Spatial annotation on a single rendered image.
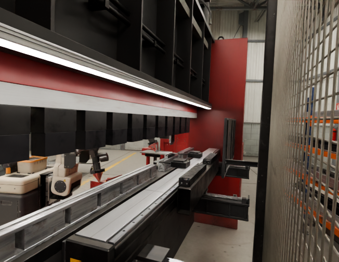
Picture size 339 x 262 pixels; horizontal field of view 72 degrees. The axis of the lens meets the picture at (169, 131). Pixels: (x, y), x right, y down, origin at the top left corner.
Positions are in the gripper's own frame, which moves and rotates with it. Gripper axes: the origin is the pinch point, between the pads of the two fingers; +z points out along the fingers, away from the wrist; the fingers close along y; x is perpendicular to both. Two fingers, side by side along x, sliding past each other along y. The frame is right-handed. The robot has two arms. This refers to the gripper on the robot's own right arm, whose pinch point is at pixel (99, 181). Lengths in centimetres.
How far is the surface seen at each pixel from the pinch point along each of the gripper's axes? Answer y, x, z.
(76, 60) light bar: 91, -99, -43
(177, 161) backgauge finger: 68, 4, -6
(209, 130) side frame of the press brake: 59, 139, -28
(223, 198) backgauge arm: 97, -4, 19
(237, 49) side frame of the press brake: 111, 140, -116
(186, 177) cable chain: 91, -39, -1
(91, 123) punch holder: 64, -68, -32
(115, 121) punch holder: 62, -49, -34
